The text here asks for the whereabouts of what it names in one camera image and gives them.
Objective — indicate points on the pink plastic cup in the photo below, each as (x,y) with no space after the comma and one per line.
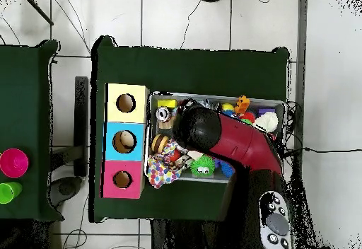
(14,162)

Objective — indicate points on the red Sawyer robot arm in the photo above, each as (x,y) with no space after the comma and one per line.
(243,141)

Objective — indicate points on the wooden box with three holes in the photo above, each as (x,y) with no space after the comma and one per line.
(110,135)

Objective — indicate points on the wooden toy hamburger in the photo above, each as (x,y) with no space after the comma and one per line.
(159,143)

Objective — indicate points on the green spiky ball with eyes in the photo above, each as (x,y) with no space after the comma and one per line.
(203,167)

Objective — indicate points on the polka-dot fabric cloth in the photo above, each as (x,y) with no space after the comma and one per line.
(162,172)

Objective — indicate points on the dark green table cloth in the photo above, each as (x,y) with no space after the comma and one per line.
(198,68)
(25,90)

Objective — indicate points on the blue spiky rubber ball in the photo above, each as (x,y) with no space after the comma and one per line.
(227,169)

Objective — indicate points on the orange plastic toy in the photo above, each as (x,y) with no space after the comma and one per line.
(242,104)

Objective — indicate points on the cream waffle cloth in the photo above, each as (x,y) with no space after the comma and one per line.
(267,121)

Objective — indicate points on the black flat panel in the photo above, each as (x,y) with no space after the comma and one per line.
(81,118)

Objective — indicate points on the dark grey stand foot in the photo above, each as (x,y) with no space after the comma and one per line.
(66,188)

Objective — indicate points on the black rod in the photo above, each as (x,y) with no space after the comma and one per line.
(39,10)

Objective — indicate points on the green plastic cup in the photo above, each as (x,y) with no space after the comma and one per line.
(7,193)

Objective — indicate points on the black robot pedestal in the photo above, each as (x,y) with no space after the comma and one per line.
(181,237)

